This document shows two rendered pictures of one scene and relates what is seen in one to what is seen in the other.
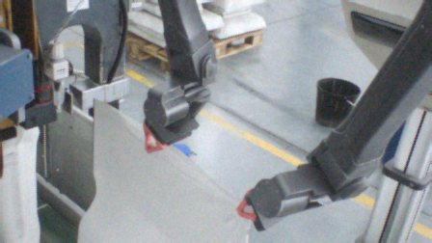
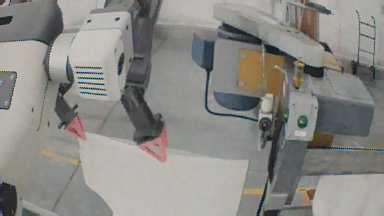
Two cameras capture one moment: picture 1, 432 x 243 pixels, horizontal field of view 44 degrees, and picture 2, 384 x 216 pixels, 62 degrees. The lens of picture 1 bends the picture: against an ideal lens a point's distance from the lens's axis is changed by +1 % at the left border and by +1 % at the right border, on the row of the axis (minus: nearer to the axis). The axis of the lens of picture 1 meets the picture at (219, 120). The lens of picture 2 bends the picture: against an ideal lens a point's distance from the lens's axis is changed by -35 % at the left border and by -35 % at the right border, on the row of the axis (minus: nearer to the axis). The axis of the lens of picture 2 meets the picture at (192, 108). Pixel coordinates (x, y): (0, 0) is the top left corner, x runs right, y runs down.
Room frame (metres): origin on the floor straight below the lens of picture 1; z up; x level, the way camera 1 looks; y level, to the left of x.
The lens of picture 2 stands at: (1.85, -0.36, 1.65)
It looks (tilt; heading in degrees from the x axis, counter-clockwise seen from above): 23 degrees down; 148
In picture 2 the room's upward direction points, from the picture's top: 4 degrees clockwise
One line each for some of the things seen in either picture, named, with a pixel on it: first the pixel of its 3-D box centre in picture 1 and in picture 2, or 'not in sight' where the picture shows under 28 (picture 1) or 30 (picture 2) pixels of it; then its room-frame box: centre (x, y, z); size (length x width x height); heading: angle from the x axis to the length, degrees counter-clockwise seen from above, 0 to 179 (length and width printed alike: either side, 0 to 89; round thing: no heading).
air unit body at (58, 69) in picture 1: (57, 75); (265, 126); (1.04, 0.36, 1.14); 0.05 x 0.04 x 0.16; 142
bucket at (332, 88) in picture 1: (334, 103); not in sight; (3.27, -0.76, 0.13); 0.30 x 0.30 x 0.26
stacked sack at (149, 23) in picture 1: (180, 20); not in sight; (4.02, 0.41, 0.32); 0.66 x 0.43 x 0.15; 144
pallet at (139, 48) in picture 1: (184, 36); not in sight; (4.39, 0.40, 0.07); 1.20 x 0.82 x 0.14; 144
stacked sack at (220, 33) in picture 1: (228, 22); not in sight; (4.51, 0.04, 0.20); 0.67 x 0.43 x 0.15; 142
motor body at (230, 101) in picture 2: not in sight; (239, 65); (0.77, 0.46, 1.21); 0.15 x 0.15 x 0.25
